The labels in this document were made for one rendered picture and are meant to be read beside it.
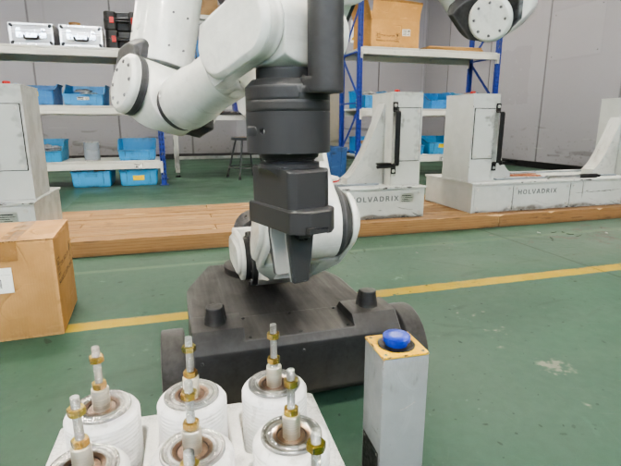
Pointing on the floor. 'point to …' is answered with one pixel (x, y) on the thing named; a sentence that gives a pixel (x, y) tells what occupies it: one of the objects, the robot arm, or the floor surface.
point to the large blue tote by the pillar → (337, 160)
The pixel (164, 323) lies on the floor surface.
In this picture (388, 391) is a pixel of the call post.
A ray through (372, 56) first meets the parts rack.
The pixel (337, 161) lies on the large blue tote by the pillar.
